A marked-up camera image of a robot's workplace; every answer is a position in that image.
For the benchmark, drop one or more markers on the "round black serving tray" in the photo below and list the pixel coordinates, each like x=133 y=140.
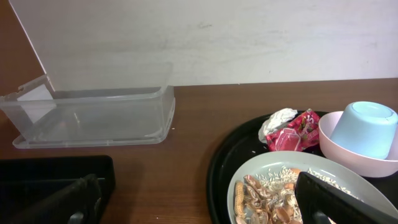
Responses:
x=241 y=145

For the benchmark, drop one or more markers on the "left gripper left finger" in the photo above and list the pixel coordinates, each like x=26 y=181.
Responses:
x=83 y=197

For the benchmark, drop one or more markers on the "grey round plate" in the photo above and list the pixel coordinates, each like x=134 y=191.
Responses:
x=273 y=161

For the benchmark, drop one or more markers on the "light blue cup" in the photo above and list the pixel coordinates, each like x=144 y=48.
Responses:
x=366 y=128

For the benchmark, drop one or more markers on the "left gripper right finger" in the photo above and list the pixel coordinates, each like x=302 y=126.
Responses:
x=322 y=203

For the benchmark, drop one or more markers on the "white tissue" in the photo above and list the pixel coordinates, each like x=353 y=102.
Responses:
x=276 y=121

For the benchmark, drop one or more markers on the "clear plastic bin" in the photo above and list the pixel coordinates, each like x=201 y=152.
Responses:
x=50 y=118

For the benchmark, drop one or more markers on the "rice and peanut shell scraps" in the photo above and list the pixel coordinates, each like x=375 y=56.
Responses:
x=267 y=196

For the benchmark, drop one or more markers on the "red snack wrapper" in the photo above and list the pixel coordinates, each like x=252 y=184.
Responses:
x=299 y=133

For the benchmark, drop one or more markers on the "black rectangular waste tray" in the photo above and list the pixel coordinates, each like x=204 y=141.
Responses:
x=27 y=181

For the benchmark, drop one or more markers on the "pink bowl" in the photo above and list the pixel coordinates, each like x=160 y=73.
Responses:
x=362 y=165

